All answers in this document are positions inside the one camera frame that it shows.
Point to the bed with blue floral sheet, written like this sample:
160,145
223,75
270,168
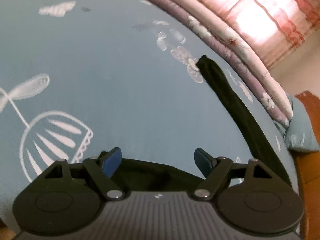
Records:
112,80

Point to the folded pink purple floral quilt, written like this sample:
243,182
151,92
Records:
225,37

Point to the pink striped curtain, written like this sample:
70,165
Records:
262,10

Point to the wooden headboard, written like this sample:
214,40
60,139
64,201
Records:
311,180

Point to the blue printed pillow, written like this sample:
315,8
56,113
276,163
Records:
300,127

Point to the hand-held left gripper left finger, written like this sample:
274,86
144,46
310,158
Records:
112,160

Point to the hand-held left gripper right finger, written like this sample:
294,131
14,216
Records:
203,162

